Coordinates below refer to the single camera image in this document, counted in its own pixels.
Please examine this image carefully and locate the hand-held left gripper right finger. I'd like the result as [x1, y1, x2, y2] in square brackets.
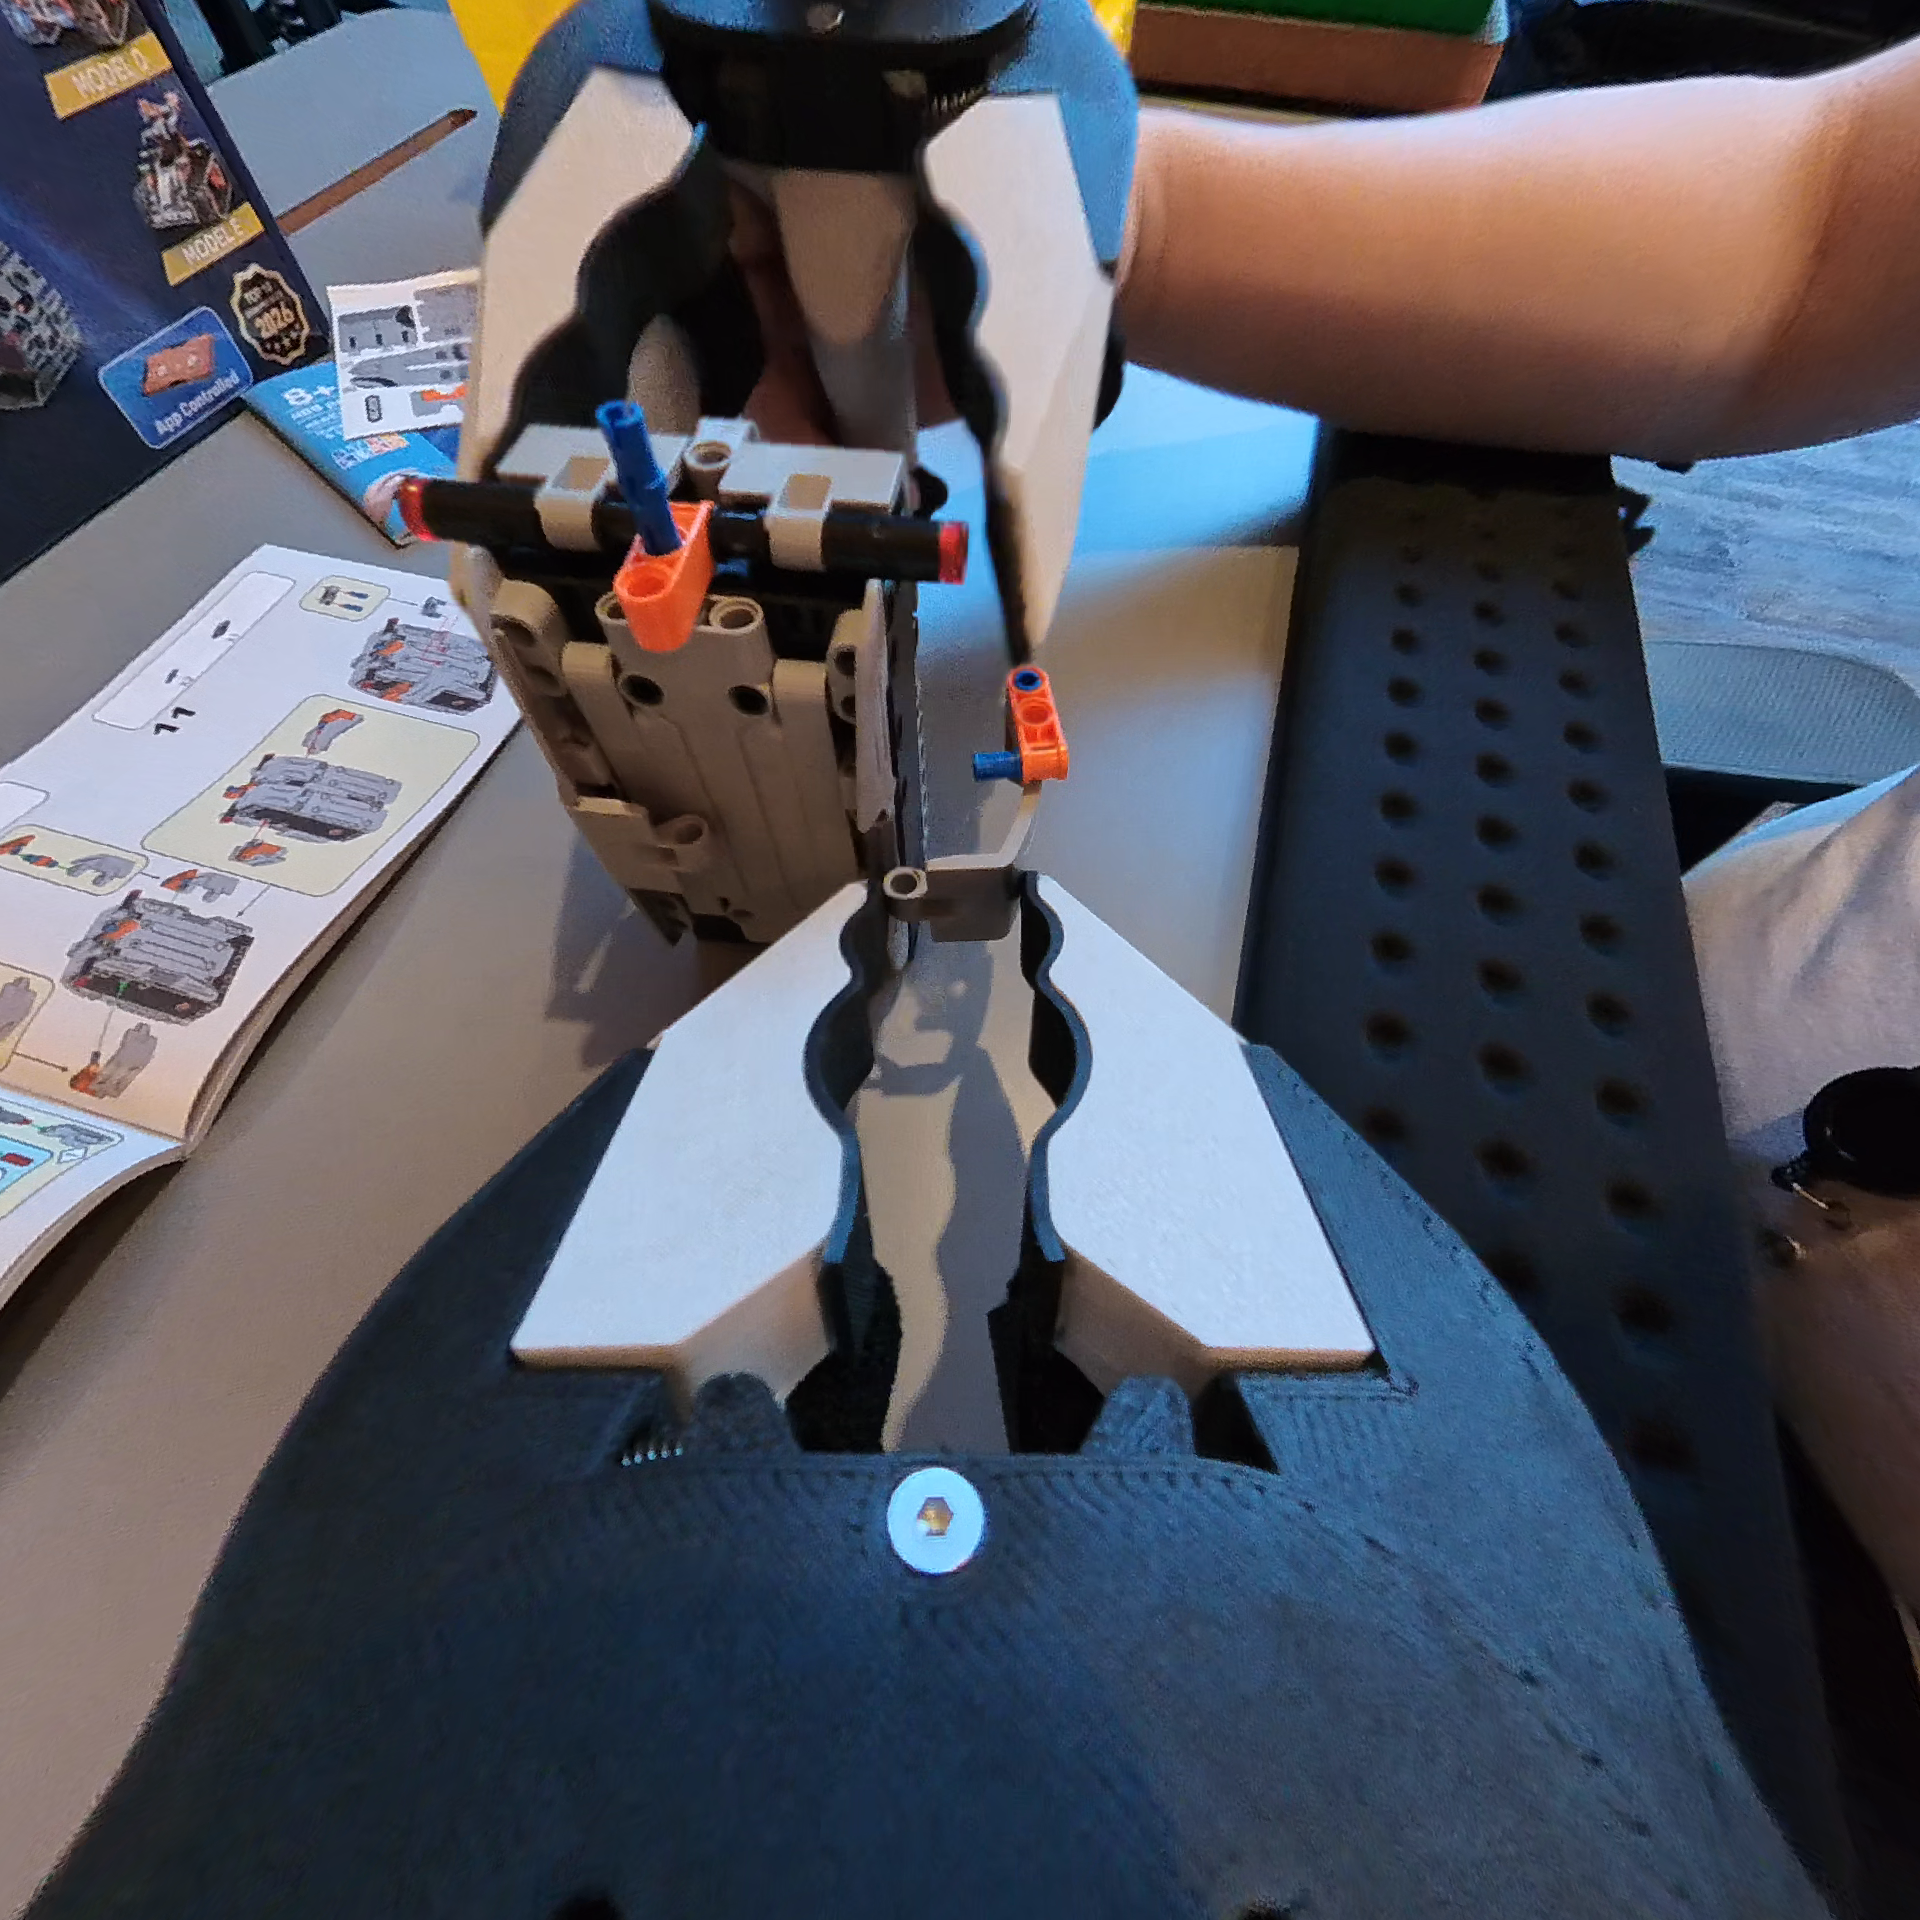
[1019, 874, 1379, 1434]

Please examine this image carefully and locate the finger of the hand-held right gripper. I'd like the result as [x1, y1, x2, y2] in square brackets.
[453, 62, 707, 497]
[917, 90, 1122, 666]

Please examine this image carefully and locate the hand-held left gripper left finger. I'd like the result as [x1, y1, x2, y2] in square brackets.
[510, 881, 876, 1403]

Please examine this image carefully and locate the small grey panel orange connector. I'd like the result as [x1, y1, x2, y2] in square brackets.
[881, 663, 1075, 943]

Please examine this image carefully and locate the grey brick robot assembly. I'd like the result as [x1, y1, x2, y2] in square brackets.
[396, 401, 971, 950]

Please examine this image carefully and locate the person's right forearm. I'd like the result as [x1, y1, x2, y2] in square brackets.
[1115, 44, 1920, 469]

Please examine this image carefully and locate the grey desk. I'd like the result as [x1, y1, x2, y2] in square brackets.
[0, 13, 1307, 1920]

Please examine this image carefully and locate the person's right hand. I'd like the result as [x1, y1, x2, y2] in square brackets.
[719, 180, 965, 451]

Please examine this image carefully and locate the yellow plastic bin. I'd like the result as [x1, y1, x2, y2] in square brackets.
[446, 0, 601, 108]

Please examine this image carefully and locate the blue manual booklet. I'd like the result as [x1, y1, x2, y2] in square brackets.
[244, 359, 470, 550]

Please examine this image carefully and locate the green plastic bin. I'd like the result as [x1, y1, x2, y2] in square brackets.
[1136, 0, 1505, 35]

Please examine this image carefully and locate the black perforated plastic panel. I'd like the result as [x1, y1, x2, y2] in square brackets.
[1231, 425, 1878, 1920]

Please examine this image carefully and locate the blue robot kit box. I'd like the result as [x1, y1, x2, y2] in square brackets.
[0, 0, 336, 584]

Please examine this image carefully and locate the open instruction booklet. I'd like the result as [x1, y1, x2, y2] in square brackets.
[0, 541, 524, 1309]

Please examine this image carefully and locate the black badge reel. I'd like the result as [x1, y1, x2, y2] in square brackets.
[1765, 1063, 1920, 1235]

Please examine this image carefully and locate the grey mesh office chair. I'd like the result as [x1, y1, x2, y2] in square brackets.
[1625, 642, 1920, 790]

